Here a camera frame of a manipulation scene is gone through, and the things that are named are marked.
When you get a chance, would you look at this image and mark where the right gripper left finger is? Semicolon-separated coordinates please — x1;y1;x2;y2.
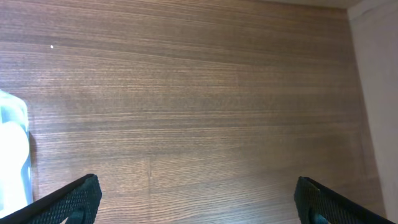
1;174;102;224

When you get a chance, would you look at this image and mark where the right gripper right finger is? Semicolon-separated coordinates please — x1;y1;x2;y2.
294;176;394;224

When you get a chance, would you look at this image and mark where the clear right plastic container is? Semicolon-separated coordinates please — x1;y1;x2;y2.
1;91;33;217

